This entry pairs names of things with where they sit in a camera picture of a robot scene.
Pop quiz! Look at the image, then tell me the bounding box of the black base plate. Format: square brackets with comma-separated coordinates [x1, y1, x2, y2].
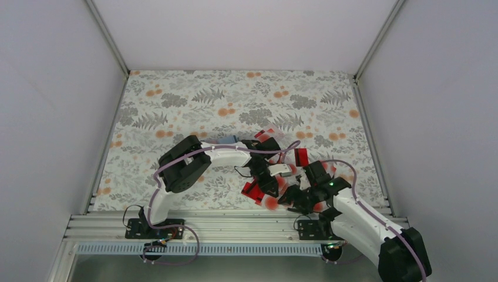
[297, 220, 342, 241]
[124, 218, 184, 240]

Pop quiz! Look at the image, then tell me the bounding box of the dark red striped card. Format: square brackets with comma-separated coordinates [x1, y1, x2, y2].
[294, 148, 309, 167]

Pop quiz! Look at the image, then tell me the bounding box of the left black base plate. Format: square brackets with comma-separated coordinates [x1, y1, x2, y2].
[124, 218, 184, 240]

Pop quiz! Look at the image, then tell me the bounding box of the red card with stripe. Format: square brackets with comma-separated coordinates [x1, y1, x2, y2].
[241, 180, 266, 206]

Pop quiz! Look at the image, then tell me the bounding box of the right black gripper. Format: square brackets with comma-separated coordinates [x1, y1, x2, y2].
[278, 183, 319, 215]

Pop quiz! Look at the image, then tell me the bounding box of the aluminium rail frame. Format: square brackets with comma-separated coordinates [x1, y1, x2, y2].
[63, 207, 305, 243]

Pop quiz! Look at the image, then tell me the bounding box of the blue slotted cable duct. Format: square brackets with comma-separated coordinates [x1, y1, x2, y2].
[75, 242, 322, 257]

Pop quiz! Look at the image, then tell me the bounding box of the teal leather card holder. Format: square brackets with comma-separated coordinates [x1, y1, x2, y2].
[216, 135, 238, 144]

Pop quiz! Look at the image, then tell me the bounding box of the red black striped card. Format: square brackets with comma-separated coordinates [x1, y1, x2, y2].
[254, 130, 265, 139]

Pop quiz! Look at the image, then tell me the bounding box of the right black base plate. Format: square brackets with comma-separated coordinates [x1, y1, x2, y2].
[297, 220, 342, 241]

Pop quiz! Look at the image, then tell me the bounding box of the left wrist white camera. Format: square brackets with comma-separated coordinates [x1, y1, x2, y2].
[268, 164, 292, 177]

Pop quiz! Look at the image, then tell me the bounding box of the white card red circle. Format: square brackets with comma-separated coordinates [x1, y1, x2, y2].
[264, 196, 279, 211]

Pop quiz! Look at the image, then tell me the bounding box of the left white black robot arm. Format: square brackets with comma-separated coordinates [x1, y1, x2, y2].
[140, 135, 299, 238]

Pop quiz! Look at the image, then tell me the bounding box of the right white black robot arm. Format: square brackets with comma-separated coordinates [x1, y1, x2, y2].
[278, 161, 432, 281]

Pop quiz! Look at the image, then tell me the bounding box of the floral patterned table mat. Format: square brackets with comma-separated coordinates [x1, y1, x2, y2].
[93, 70, 386, 212]

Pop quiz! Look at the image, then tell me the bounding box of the white VIP card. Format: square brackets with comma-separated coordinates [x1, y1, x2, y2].
[264, 124, 285, 139]

